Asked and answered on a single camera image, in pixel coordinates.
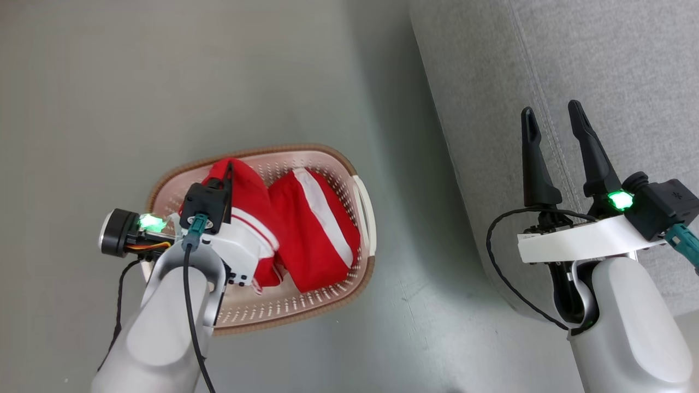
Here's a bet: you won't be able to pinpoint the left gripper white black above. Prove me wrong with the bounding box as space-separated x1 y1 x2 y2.
99 162 262 287

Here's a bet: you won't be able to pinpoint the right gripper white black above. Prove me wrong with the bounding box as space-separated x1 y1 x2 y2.
518 99 665 265

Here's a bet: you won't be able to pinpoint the red garment thin striped cuffs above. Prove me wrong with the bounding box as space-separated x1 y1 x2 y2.
179 158 282 296

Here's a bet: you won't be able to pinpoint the red garment broad white stripe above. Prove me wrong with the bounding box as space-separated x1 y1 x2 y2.
268 168 362 294

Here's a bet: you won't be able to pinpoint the beige perforated laundry basket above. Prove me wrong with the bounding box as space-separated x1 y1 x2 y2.
145 144 377 336

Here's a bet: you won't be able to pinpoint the grey fabric sofa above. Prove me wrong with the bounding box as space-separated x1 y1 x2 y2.
408 0 699 323

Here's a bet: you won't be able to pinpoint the black cable with teal plug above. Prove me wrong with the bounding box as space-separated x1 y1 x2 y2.
182 214 217 393

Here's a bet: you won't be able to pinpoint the teal plug camera cable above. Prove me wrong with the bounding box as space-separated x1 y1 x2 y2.
665 223 699 275

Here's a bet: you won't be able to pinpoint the thin black braided cable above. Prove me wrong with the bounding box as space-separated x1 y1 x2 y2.
97 259 144 373

